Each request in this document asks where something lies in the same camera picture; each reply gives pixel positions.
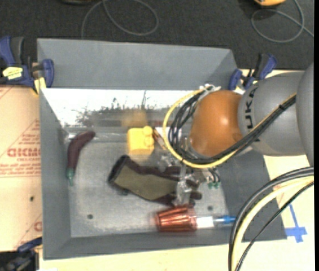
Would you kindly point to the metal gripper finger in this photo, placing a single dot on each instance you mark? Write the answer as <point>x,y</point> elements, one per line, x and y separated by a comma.
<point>180,192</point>
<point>189,189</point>

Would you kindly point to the copper ribbed cup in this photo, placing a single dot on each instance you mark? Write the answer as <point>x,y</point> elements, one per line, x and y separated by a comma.
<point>174,219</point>

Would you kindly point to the white and blue tube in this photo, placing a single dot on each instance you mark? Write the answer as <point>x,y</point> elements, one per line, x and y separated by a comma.
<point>205,222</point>

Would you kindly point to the olive and maroon glove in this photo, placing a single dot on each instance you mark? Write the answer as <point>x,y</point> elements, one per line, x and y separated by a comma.
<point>145,181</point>

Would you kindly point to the yellow toy block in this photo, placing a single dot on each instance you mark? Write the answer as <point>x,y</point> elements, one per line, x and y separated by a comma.
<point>139,140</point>

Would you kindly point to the purple toy eggplant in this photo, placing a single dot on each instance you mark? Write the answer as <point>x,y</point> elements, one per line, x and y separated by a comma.
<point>76,148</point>

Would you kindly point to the grey metal bin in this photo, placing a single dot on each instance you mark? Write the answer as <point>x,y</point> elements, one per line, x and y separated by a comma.
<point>136,66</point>

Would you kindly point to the brown cardboard board red print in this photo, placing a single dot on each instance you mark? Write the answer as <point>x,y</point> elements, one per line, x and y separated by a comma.
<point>12,140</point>

